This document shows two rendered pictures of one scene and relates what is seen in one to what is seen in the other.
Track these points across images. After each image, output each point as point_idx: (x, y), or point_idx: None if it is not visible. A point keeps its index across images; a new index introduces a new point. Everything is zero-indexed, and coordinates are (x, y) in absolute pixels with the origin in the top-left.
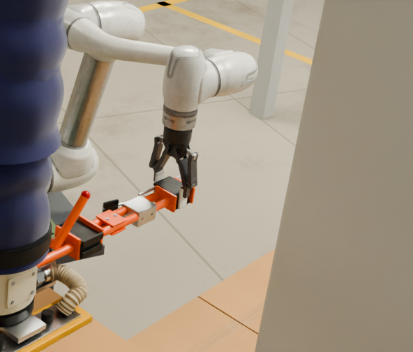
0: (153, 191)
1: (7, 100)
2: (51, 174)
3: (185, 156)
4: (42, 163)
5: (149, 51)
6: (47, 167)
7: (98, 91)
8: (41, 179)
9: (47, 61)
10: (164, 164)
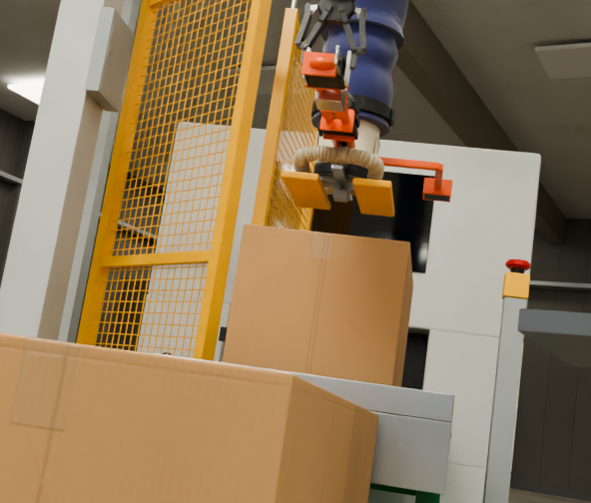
0: (348, 81)
1: None
2: (325, 49)
3: (322, 16)
4: (326, 41)
5: None
6: (326, 43)
7: None
8: (322, 52)
9: None
10: (348, 41)
